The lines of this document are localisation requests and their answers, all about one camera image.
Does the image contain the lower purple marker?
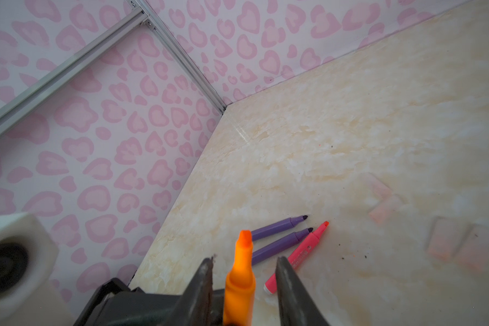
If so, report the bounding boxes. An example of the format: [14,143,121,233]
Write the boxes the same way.
[251,228,314,266]

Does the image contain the clear pen cap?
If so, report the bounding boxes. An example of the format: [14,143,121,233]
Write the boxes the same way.
[426,217,470,262]
[361,173,393,200]

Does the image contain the diagonal aluminium frame bar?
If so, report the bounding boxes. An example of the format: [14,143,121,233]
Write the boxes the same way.
[0,4,148,137]

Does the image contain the left corner aluminium post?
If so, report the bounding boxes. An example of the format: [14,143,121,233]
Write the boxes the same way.
[128,0,228,115]

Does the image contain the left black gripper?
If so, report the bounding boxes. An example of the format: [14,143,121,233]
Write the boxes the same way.
[74,278,224,325]

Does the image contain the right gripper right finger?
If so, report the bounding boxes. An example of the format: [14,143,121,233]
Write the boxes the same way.
[275,257,329,326]

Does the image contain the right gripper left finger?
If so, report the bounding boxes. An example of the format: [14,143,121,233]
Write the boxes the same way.
[163,258,213,325]

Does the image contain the pink marker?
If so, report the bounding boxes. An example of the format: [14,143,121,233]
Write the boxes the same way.
[264,221,330,294]

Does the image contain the purple marker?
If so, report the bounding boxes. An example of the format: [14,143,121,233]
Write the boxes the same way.
[251,215,308,241]
[251,228,314,266]

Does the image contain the upper purple marker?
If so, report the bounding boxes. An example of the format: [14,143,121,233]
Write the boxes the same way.
[251,215,308,241]

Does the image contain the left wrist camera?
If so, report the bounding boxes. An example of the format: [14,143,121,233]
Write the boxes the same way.
[0,213,58,323]

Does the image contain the orange marker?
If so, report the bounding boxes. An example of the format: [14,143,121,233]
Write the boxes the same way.
[223,230,256,325]

